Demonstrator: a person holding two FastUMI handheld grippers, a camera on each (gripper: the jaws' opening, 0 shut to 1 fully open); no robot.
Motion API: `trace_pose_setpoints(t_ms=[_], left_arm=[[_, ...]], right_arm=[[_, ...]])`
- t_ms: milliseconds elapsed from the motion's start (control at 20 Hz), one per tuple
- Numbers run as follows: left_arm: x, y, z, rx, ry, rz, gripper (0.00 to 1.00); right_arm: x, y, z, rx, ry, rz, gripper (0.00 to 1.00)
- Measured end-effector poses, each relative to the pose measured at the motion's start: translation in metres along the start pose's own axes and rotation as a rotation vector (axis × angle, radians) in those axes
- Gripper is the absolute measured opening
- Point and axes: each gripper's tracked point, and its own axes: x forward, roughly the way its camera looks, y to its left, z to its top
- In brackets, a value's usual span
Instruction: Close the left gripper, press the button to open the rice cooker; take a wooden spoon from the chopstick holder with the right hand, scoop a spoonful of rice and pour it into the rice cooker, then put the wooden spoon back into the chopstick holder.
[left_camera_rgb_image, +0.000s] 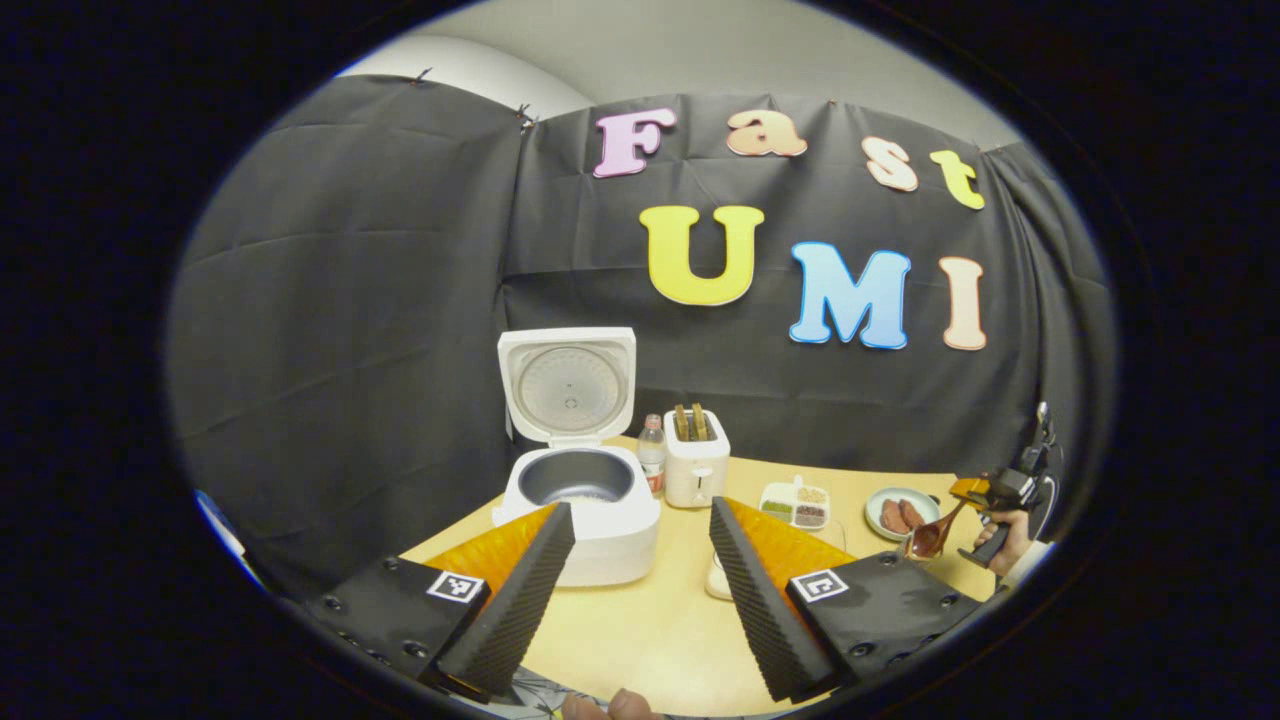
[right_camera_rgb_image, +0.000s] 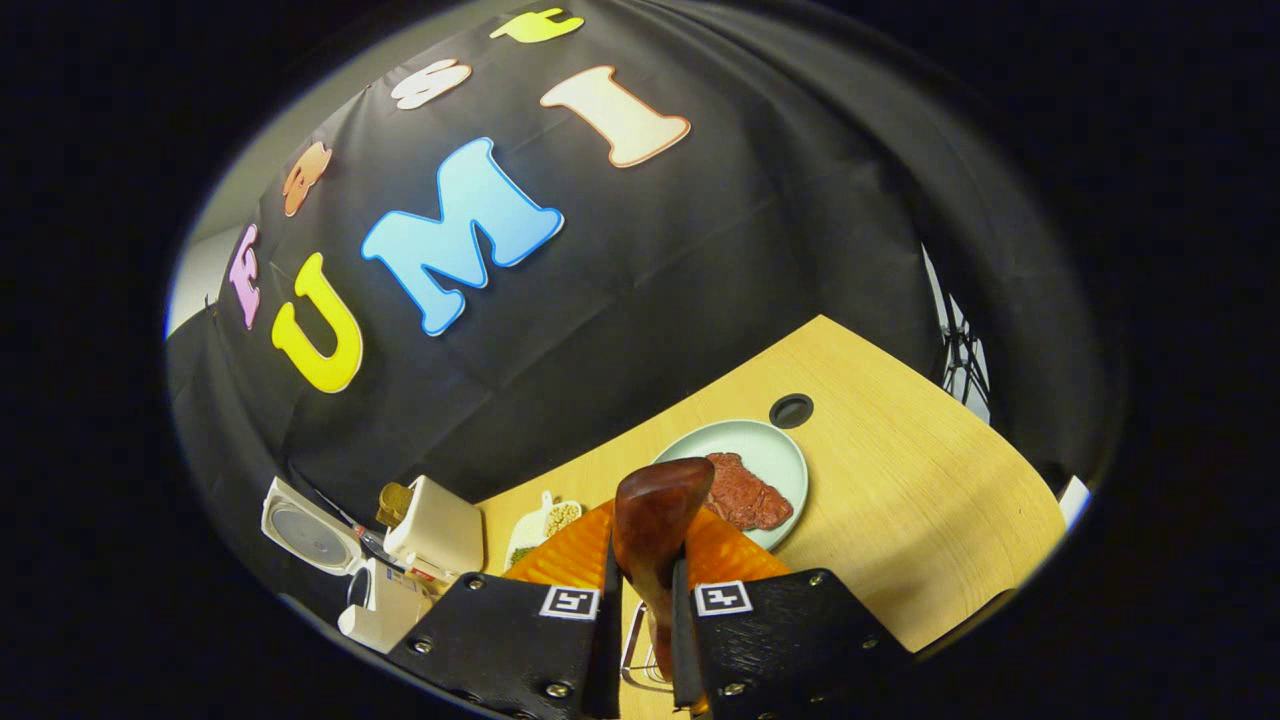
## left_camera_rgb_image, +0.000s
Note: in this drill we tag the white rice cooker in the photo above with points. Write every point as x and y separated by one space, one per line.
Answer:
610 540

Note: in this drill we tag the red-brown sausage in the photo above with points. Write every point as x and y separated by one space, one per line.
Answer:
911 513
892 517

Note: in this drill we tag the brown toast slice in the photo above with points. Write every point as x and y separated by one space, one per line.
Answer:
682 423
700 422

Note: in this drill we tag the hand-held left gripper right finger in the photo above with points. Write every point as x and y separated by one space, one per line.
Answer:
755 600

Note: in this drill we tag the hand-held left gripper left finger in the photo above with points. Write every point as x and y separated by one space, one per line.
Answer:
520 600

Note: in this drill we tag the clear box of rice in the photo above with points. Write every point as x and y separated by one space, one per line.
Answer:
718 580

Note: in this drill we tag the clear plastic bottle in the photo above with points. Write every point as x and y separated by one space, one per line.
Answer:
652 460

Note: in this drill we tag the white divided grain dish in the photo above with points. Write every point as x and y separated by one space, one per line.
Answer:
795 503

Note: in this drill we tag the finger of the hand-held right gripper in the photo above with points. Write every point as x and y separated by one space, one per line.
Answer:
968 489

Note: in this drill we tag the white toaster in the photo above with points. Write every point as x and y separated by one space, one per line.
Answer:
697 475

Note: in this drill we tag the brown wooden spoon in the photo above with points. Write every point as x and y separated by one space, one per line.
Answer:
925 542

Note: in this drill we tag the pale green plate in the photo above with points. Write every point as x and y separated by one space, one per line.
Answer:
885 497

